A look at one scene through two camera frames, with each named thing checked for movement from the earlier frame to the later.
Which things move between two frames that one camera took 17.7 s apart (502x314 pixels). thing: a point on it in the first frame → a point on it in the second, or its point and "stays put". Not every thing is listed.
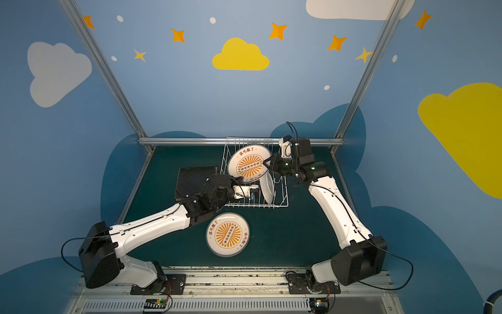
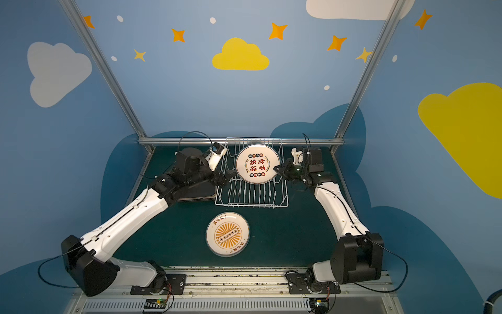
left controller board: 155,303 stays put
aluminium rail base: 238,290 stays put
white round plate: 248,162 → 227,234
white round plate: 267,184 → 255,164
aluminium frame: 191,140 stays put
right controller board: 321,305 stays put
